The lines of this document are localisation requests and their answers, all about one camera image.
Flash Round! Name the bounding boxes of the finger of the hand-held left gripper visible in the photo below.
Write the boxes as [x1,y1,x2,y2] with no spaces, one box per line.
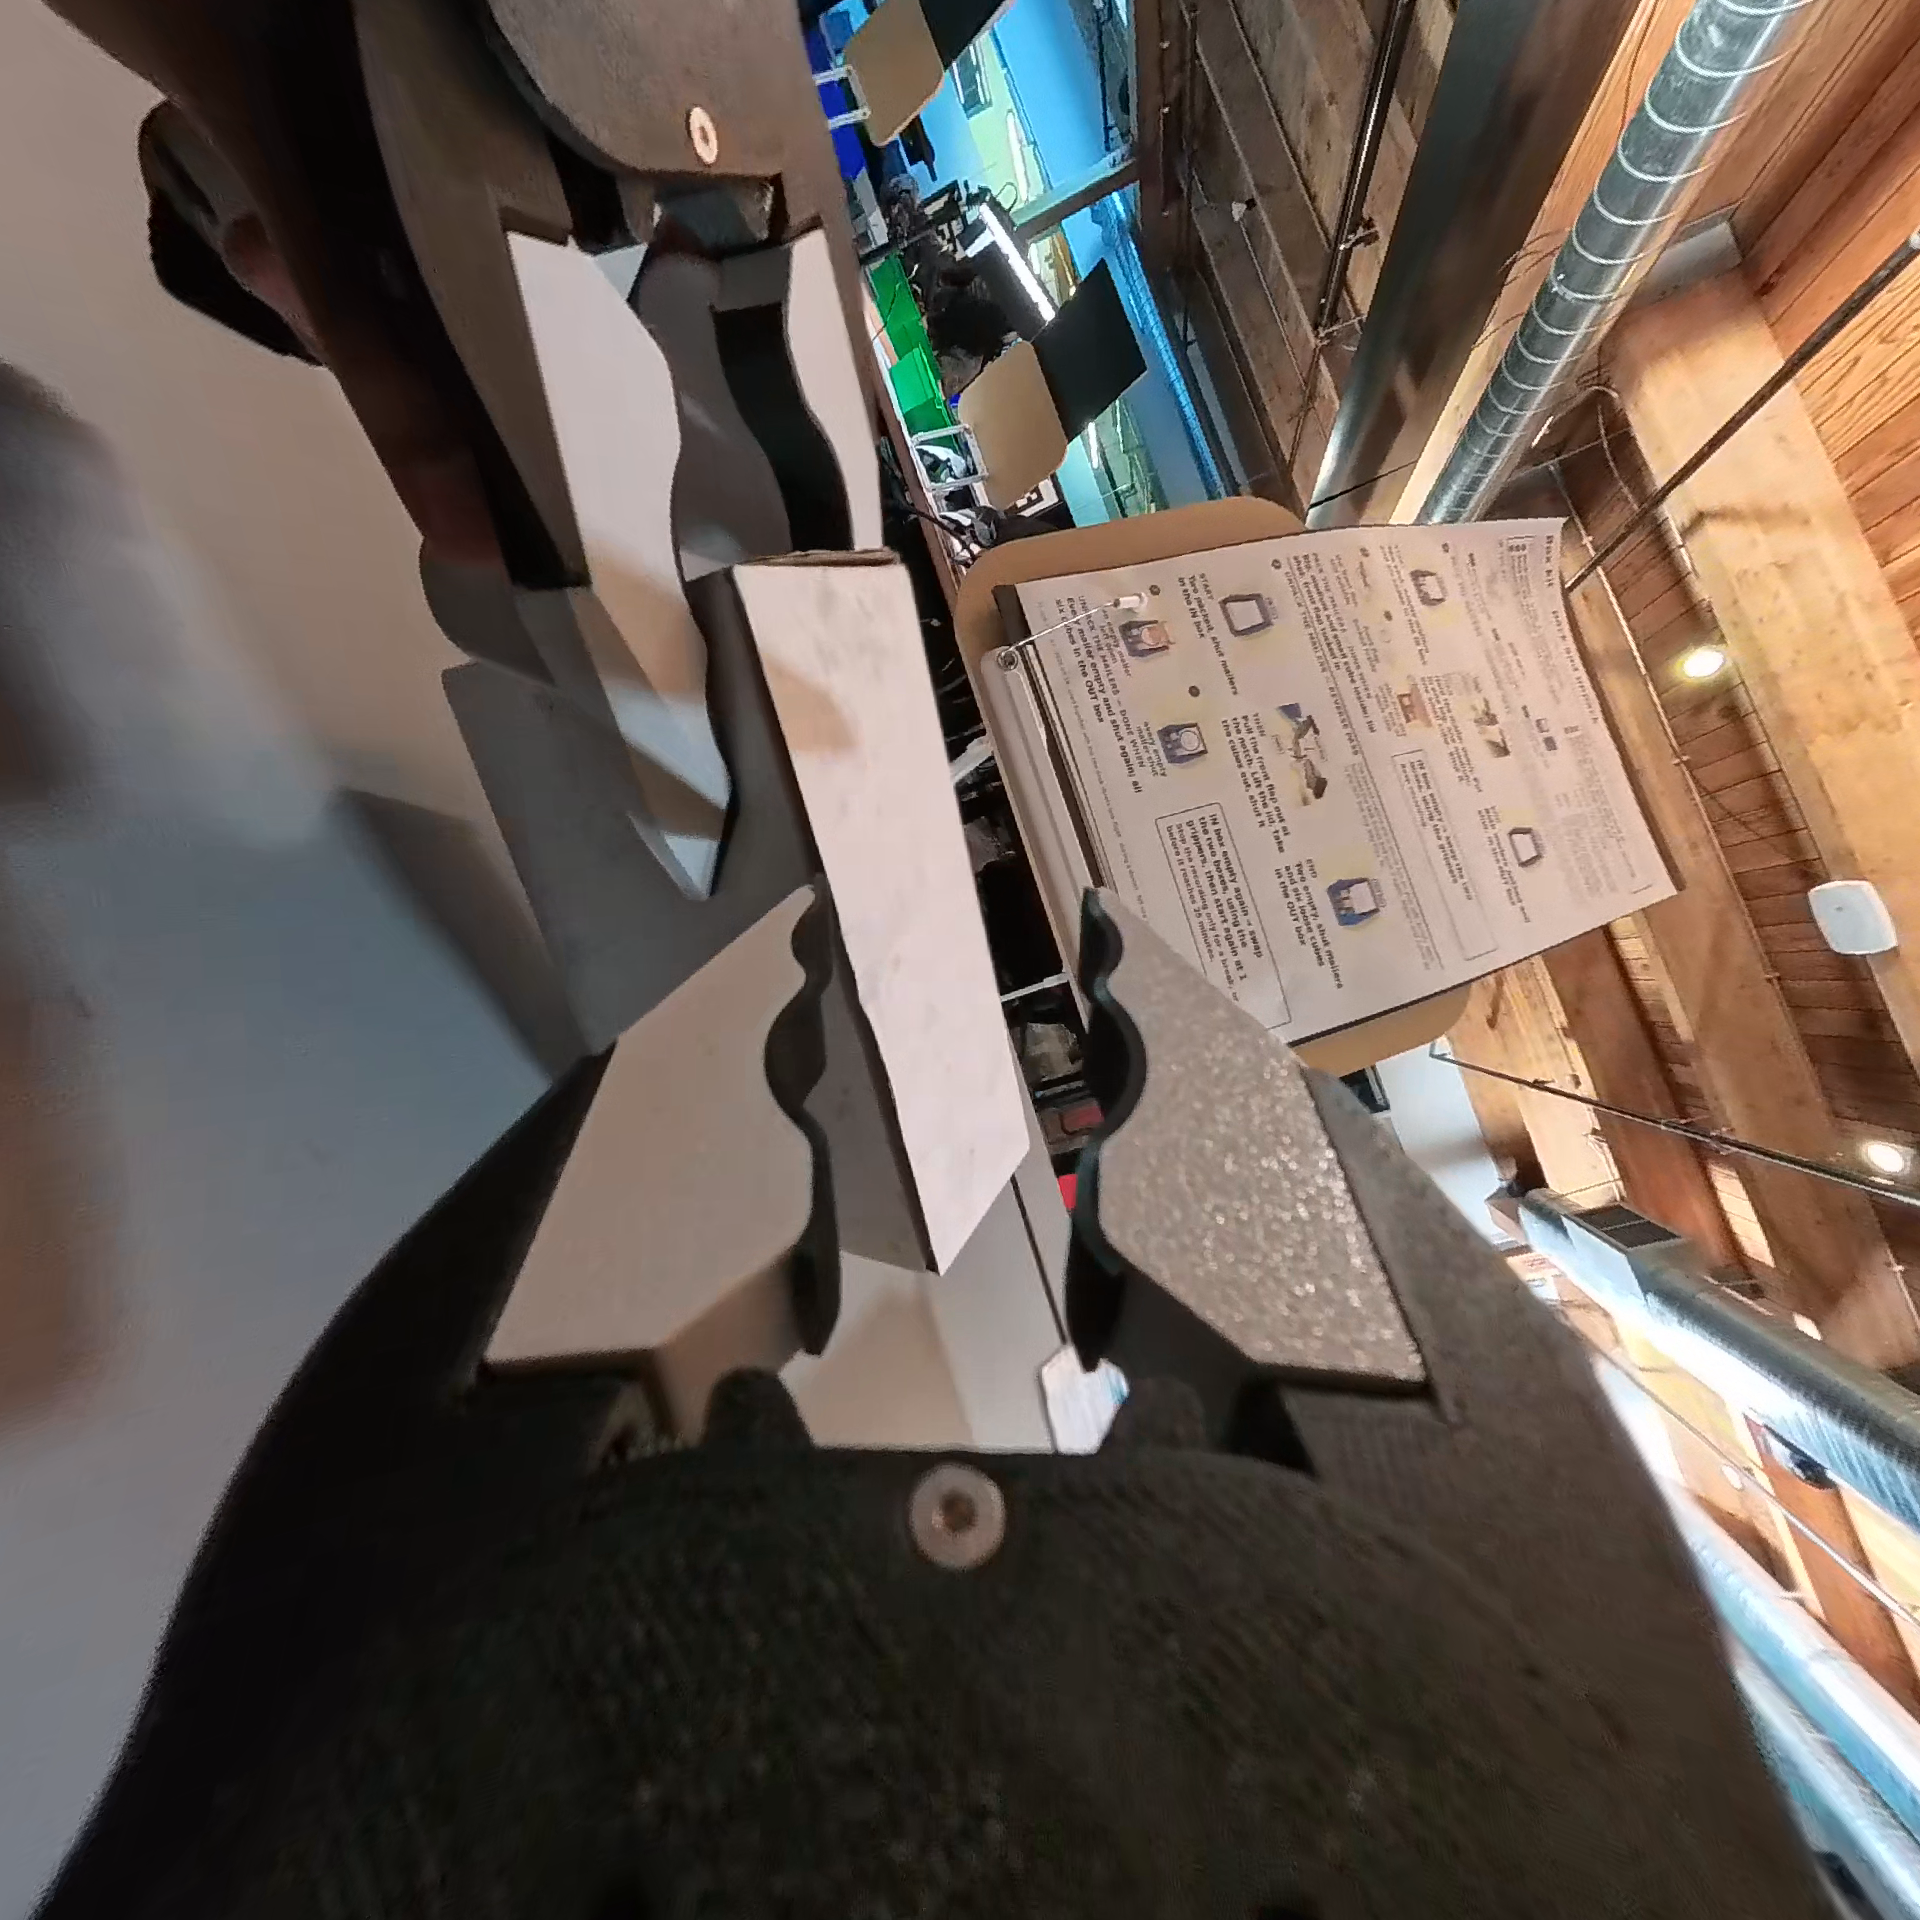
[710,225,890,560]
[421,232,739,901]

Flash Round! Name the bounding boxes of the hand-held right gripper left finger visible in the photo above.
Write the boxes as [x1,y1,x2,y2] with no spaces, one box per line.
[483,885,843,1427]

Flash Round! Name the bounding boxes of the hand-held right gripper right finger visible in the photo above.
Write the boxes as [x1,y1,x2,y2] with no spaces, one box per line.
[1063,889,1428,1390]

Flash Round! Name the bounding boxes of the white cardboard mailer box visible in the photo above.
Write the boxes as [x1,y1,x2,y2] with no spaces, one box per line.
[441,549,1035,1279]

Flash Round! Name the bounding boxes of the person's left hand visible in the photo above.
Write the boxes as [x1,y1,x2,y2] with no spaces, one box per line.
[140,0,515,560]

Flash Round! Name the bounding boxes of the green bin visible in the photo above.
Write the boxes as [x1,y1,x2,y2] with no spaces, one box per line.
[862,255,963,437]

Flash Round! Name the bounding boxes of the white instruction stand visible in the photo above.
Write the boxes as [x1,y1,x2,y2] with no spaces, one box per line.
[1018,518,1679,1045]

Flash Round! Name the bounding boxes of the silver ventilation duct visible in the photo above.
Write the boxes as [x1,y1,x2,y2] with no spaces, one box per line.
[1417,0,1816,527]
[1522,1184,1920,1503]

